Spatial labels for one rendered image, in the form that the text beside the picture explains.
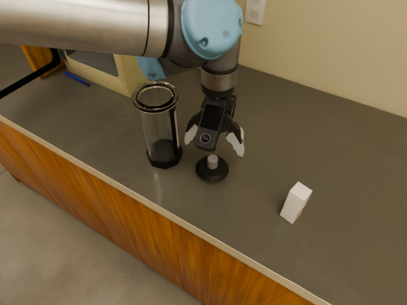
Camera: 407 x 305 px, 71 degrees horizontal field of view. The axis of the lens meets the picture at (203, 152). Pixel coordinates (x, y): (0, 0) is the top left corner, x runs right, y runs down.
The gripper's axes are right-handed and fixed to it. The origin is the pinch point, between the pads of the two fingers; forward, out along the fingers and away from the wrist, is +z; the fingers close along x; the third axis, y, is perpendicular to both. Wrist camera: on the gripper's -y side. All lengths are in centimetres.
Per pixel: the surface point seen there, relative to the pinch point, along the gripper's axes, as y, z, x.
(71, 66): 31, 5, 64
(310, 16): 54, -15, -18
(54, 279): -22, 103, 78
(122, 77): 24.4, 0.6, 38.3
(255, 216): -9.8, 8.8, -14.0
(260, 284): -19.0, 28.4, -19.7
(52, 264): -16, 103, 84
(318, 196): 0.5, 8.7, -28.8
